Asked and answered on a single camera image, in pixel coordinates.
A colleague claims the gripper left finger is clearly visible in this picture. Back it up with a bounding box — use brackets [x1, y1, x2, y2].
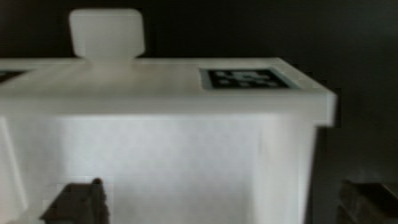
[39, 178, 109, 224]

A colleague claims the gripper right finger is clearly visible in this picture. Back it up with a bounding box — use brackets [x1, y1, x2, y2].
[336, 180, 398, 224]

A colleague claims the white front drawer with knob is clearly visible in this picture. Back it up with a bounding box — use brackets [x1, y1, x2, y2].
[0, 9, 336, 224]

